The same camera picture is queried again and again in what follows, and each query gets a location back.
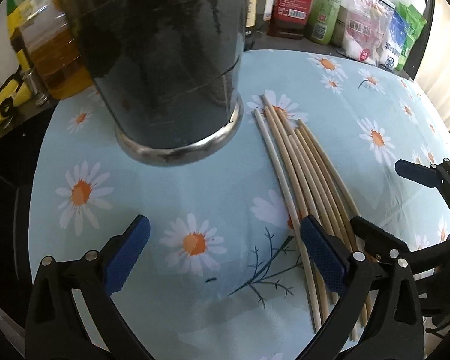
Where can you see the green seasoning bag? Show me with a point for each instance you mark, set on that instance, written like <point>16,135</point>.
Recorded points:
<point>415,24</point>

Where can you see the clear sugar bag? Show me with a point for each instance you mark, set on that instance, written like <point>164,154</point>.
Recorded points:
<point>366,24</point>

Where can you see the green label oil bottle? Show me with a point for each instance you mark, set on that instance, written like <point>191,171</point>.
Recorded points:
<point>322,20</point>

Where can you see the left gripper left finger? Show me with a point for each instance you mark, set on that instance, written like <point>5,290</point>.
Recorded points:
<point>123,251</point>

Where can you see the yellow scrub brush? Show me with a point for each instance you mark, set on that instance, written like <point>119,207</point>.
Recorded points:
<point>13,93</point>

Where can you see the daisy print blue tablecloth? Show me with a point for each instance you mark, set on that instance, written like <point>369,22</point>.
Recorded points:
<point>220,277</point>

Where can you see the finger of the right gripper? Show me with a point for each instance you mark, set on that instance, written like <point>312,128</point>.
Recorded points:
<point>419,174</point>
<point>380,244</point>

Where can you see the wooden chopstick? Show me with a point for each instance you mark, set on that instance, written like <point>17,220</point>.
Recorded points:
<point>338,183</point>
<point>296,191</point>
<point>297,162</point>
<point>284,186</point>
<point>318,195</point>
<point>328,202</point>

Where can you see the red label wine bottle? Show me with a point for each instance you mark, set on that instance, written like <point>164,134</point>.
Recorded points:
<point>289,18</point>

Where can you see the blue white salt bag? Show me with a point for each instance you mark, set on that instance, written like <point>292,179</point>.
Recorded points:
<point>394,40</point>

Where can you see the black cylindrical utensil holder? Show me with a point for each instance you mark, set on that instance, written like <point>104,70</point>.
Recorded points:
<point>167,71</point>

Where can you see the green label sauce bottle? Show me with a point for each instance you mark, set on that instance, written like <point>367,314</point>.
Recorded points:
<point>17,13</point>

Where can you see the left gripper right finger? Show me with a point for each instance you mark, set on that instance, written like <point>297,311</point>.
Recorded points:
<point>328,253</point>

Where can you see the small glass jar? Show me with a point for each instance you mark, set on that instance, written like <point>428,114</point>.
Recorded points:
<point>36,86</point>

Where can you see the large oil bottle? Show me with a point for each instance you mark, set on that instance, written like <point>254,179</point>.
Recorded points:
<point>53,51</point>

